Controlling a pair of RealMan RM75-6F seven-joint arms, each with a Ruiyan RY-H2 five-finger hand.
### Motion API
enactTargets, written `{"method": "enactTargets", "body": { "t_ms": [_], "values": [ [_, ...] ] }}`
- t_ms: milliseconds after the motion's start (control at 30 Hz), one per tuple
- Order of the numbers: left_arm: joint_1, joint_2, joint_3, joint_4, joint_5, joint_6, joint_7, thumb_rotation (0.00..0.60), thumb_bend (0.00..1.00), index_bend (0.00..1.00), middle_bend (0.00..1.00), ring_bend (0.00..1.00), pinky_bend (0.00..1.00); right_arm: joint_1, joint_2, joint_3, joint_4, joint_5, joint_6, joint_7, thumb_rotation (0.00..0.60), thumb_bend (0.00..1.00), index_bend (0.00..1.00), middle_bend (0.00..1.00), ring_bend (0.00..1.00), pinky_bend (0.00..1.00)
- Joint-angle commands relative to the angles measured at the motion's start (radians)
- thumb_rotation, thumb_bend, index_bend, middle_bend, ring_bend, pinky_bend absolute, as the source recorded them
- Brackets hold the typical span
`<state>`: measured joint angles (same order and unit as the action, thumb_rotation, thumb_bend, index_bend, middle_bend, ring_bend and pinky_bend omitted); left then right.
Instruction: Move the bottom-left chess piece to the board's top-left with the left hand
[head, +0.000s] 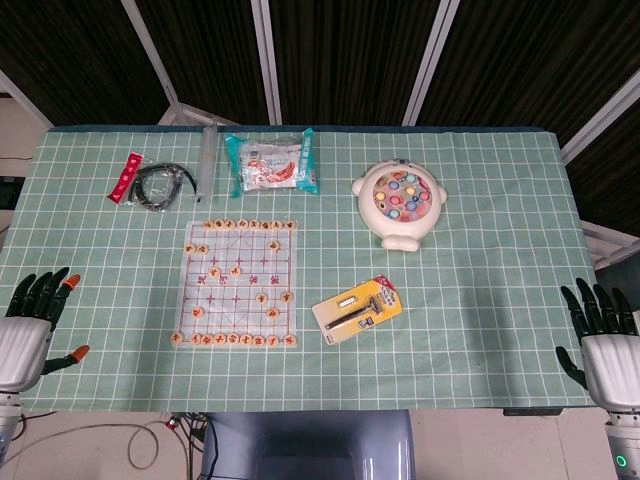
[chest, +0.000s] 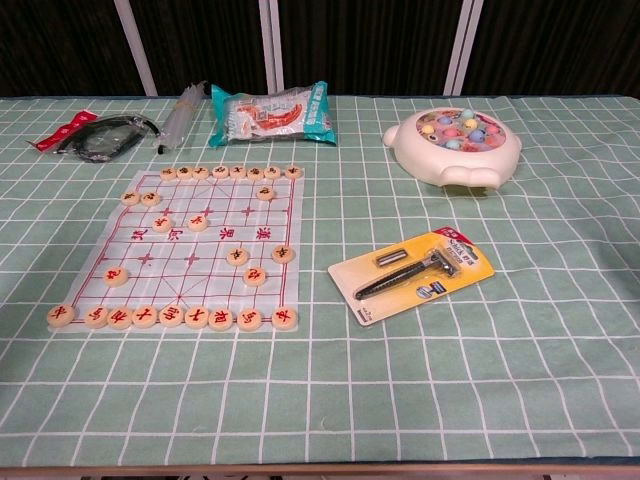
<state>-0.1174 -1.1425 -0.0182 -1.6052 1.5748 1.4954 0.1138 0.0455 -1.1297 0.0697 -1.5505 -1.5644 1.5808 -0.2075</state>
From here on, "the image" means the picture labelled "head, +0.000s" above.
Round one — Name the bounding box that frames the white floor cable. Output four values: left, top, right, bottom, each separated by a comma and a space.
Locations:
0, 421, 169, 471

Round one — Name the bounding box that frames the red sachet packet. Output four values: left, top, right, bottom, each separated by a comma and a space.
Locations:
105, 152, 144, 204

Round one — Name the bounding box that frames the white partition foot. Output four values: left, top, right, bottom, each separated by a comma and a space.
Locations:
156, 101, 242, 127
579, 219, 640, 272

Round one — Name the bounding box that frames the clear plastic chess board sheet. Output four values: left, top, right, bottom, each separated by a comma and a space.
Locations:
172, 218, 301, 351

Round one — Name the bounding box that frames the green checked tablecloth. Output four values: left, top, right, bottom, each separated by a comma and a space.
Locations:
0, 127, 609, 414

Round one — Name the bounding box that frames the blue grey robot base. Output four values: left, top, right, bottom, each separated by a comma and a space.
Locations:
199, 409, 417, 480

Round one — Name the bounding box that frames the bagged black coiled cable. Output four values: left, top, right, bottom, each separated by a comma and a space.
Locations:
126, 163, 197, 213

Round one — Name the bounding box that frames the large clear plastic syringe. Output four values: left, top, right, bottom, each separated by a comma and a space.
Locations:
193, 125, 220, 204

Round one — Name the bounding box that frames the white partition frame post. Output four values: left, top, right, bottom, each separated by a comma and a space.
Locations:
0, 68, 54, 132
559, 74, 640, 164
251, 0, 284, 126
121, 0, 180, 107
401, 0, 460, 126

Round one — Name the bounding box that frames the white fishing game toy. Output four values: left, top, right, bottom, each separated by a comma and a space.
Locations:
350, 157, 449, 253

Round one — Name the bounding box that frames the teal snack bag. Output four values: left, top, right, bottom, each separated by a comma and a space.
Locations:
223, 128, 321, 199

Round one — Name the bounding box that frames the black floor cable bundle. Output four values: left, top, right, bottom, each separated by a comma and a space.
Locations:
180, 412, 214, 480

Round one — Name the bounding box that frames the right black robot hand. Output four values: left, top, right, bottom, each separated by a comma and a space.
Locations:
555, 277, 640, 414

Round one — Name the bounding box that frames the yellow carded razor pack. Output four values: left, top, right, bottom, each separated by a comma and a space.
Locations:
311, 273, 405, 347

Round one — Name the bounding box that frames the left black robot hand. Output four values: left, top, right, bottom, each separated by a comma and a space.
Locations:
0, 267, 91, 394

